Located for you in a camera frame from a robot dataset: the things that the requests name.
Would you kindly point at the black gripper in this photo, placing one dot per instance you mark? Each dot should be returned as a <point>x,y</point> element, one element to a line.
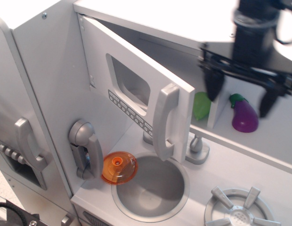
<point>252,59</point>

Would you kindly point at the green toy pear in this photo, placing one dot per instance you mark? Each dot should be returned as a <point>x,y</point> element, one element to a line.
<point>201,106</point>

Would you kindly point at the grey toy ice dispenser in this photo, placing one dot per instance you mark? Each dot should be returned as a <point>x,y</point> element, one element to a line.
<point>18,164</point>

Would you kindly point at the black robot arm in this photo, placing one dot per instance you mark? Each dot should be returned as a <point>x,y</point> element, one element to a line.
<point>263,13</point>

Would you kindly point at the grey toy fridge handle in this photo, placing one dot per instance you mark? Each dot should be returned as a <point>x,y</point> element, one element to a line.
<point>28,145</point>

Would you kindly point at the grey toy faucet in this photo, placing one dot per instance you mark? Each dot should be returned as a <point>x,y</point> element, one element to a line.
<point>187,147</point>

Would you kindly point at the orange transparent plastic lid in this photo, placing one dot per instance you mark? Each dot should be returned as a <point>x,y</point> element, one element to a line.
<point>119,168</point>

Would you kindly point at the black mount with screw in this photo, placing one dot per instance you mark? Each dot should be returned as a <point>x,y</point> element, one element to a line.
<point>11,215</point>

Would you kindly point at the white toy microwave door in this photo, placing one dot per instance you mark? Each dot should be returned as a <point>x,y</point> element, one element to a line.
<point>156,99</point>

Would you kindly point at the round silver toy sink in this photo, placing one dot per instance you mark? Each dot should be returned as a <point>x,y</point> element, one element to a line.
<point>158,191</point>

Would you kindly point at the grey toy wall phone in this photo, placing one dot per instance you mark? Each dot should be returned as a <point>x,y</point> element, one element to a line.
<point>86,150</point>

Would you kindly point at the purple toy eggplant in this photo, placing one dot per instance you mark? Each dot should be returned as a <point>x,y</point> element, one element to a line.
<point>245,118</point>

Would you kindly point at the grey toy stove burner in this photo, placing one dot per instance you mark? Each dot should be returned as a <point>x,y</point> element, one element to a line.
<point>237,207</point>

